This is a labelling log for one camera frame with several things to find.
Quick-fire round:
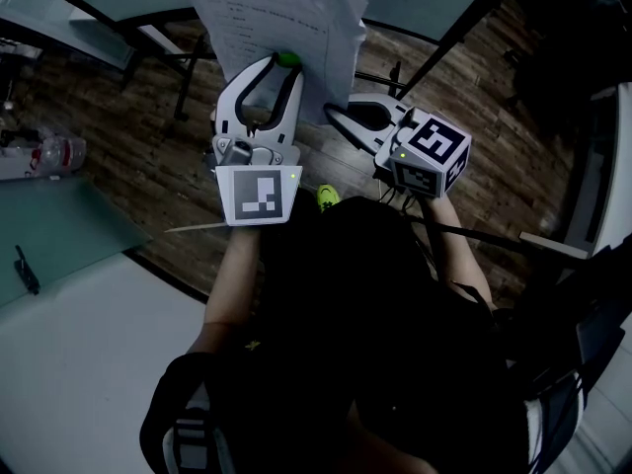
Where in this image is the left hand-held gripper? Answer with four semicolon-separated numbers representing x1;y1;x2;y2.
209;55;306;228

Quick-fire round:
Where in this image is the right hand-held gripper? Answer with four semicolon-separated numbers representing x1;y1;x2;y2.
322;92;474;200

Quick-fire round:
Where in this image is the white printed paper sheet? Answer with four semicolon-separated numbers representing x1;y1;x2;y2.
166;0;372;128

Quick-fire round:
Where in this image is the person's left forearm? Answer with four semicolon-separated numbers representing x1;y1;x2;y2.
186;223;264;356

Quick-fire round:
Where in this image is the person's right forearm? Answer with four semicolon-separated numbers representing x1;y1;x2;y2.
423;194;496;311

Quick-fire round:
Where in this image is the person's green shoe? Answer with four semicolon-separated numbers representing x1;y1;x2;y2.
315;183;342;214

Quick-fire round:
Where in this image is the person's black shirt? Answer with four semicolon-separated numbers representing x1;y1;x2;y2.
196;197;530;474

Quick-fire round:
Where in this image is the clear plastic water bottle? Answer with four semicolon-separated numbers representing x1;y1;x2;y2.
30;132;88;176

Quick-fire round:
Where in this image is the frosted glass panel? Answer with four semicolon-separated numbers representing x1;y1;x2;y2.
0;174;153;309

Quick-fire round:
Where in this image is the black glass clamp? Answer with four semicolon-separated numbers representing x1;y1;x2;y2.
13;243;41;296

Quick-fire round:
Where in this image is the white table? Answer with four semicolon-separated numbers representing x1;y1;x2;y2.
0;251;209;474

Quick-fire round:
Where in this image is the black cable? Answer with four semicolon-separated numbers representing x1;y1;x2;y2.
374;183;421;226

